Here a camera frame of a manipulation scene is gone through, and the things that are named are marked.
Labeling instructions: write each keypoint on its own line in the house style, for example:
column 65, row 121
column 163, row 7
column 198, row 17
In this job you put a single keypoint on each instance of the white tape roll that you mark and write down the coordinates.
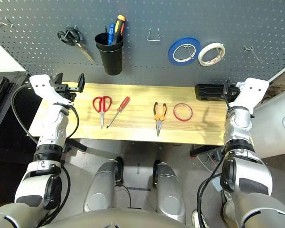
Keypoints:
column 200, row 57

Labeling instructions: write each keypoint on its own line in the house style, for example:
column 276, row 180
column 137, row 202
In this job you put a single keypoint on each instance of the silver right robot leg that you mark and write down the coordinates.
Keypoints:
column 168, row 190

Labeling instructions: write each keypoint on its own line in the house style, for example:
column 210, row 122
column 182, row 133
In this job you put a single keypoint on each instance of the silver left robot leg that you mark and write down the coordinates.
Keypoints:
column 102, row 185

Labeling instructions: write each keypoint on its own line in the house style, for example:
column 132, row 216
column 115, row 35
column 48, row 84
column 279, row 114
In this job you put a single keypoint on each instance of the silver robot torso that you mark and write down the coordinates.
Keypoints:
column 114, row 218

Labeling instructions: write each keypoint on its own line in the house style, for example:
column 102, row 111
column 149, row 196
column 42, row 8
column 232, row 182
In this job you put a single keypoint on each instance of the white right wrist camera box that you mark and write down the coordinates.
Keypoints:
column 254, row 92

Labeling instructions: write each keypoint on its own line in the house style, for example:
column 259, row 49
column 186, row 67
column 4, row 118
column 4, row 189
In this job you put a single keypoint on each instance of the grey perforated pegboard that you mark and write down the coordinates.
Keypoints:
column 142, row 71

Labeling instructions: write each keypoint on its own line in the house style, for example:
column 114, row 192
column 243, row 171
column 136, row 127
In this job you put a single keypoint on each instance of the black plastic cup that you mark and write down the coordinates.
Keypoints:
column 111, row 59

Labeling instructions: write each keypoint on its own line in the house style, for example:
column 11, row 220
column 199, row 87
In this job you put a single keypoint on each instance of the blue tape roll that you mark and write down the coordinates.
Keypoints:
column 172, row 53

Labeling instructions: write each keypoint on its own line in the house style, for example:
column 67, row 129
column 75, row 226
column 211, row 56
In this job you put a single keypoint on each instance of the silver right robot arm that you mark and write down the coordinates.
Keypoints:
column 237, row 123

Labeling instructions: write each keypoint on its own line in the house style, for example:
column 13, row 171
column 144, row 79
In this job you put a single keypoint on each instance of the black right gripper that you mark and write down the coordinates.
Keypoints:
column 231, row 92

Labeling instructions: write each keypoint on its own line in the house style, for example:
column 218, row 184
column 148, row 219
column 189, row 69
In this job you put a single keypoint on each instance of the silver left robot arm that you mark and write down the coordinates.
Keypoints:
column 54, row 123

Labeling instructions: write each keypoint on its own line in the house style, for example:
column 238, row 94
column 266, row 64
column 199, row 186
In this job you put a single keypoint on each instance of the white rounded machine shell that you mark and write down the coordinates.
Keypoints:
column 273, row 133

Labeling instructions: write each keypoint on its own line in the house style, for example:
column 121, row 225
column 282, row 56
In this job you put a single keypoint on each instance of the orange and black screwdriver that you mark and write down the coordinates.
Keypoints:
column 120, row 23

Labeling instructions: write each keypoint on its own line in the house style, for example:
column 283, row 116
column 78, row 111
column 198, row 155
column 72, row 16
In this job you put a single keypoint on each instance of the black table leg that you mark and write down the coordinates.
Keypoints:
column 204, row 150
column 76, row 145

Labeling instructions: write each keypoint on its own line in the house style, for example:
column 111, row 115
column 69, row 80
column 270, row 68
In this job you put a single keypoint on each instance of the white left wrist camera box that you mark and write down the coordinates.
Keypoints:
column 41, row 85

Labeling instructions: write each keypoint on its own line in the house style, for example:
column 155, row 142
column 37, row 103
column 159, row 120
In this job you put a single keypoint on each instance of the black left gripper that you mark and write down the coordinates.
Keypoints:
column 65, row 92

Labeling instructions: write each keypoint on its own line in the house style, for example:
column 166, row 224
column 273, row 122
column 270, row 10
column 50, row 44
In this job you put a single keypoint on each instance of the orange long nose pliers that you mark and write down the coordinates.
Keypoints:
column 158, row 118

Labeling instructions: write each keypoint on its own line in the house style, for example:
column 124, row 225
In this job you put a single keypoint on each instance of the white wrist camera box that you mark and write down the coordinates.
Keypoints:
column 254, row 92
column 41, row 85

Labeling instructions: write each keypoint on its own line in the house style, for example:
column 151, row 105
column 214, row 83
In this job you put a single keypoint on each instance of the black cabinet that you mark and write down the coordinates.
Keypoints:
column 16, row 80

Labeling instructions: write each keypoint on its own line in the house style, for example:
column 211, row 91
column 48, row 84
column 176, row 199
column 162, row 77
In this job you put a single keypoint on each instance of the silver robot leg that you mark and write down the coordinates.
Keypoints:
column 102, row 185
column 168, row 190

